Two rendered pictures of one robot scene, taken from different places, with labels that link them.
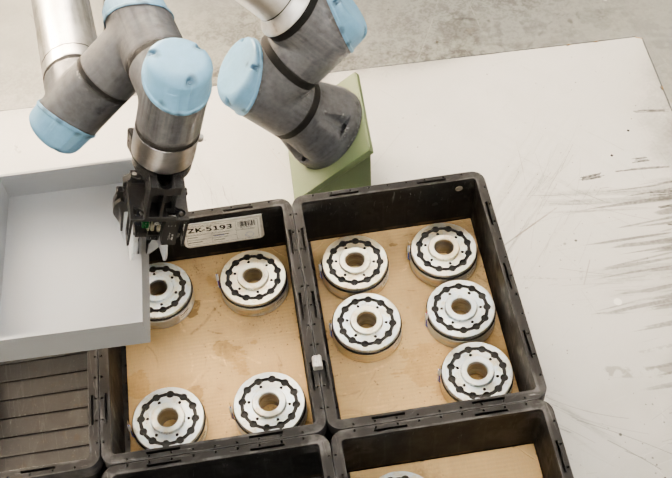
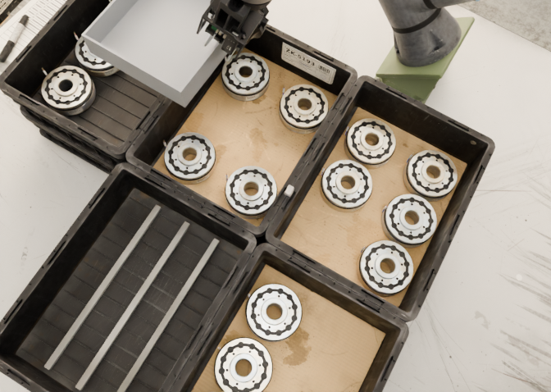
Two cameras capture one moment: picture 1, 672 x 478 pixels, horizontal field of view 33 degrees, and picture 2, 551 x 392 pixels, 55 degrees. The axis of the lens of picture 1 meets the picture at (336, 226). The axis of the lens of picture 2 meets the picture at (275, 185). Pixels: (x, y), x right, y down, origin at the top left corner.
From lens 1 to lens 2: 65 cm
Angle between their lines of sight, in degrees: 21
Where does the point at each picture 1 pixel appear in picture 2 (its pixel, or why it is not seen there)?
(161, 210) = (225, 24)
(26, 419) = (122, 96)
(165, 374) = (213, 126)
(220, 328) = (264, 121)
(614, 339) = (496, 298)
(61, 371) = not seen: hidden behind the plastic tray
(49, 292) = (154, 30)
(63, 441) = (131, 123)
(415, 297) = (391, 189)
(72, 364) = not seen: hidden behind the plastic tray
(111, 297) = (186, 61)
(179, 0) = not seen: outside the picture
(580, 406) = (440, 321)
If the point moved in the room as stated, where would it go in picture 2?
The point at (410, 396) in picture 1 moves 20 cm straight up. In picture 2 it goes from (337, 247) to (357, 219)
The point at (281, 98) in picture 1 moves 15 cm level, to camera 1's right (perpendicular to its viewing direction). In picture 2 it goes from (407, 2) to (470, 39)
